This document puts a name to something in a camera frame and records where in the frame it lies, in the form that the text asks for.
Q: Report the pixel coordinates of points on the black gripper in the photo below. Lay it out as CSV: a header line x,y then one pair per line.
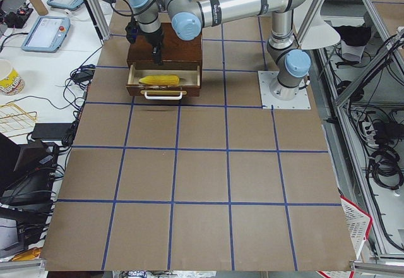
x,y
155,38

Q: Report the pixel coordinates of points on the yellow corn cob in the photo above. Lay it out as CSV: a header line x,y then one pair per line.
x,y
160,80

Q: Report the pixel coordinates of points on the wooden drawer with white handle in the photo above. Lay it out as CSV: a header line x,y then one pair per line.
x,y
189,85

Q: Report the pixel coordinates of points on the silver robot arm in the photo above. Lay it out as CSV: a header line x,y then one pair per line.
x,y
189,17

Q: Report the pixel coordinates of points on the dark brown wooden cabinet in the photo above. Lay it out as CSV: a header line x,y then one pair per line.
x,y
176,54

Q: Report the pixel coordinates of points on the blue teach pendant near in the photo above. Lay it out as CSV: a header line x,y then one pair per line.
x,y
47,34

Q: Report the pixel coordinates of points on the yellow popcorn paper cup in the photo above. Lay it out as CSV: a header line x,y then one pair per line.
x,y
11,82

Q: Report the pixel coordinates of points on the white red plastic basket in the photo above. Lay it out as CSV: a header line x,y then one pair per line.
x,y
358,222

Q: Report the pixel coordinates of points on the aluminium frame post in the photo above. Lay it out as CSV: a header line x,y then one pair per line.
x,y
98,19

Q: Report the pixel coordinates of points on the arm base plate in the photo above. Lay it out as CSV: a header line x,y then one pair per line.
x,y
275,96

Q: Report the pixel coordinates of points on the gold wire rack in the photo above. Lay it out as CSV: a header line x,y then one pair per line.
x,y
16,121

